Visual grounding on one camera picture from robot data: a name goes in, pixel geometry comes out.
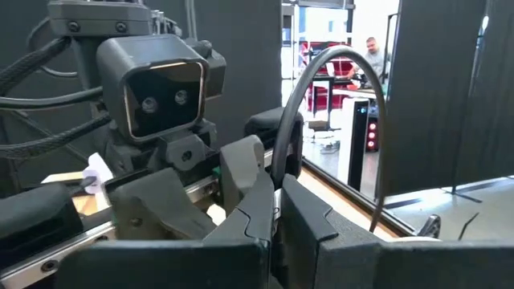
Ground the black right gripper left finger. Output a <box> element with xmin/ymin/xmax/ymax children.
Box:
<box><xmin>53</xmin><ymin>168</ymin><xmax>279</xmax><ymax>289</ymax></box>

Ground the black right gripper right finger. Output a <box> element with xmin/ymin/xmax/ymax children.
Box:
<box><xmin>276</xmin><ymin>173</ymin><xmax>514</xmax><ymax>289</ymax></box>

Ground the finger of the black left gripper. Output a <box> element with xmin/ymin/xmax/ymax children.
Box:
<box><xmin>219</xmin><ymin>135</ymin><xmax>266</xmax><ymax>216</ymax></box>
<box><xmin>110</xmin><ymin>167</ymin><xmax>218</xmax><ymax>241</ymax></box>

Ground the black USB cable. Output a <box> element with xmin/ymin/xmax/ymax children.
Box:
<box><xmin>269</xmin><ymin>44</ymin><xmax>387</xmax><ymax>234</ymax></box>

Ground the white and black column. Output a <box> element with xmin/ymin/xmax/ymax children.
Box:
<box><xmin>336</xmin><ymin>96</ymin><xmax>381</xmax><ymax>192</ymax></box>

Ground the black curtain panel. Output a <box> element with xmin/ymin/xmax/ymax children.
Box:
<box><xmin>0</xmin><ymin>0</ymin><xmax>284</xmax><ymax>189</ymax></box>
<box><xmin>380</xmin><ymin>0</ymin><xmax>514</xmax><ymax>204</ymax></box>

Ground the red storage bin rack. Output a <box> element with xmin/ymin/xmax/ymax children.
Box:
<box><xmin>299</xmin><ymin>39</ymin><xmax>357</xmax><ymax>114</ymax></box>

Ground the person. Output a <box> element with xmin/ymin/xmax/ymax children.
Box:
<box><xmin>348</xmin><ymin>35</ymin><xmax>387</xmax><ymax>81</ymax></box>

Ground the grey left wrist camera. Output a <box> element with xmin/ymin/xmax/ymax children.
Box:
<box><xmin>95</xmin><ymin>33</ymin><xmax>210</xmax><ymax>142</ymax></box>

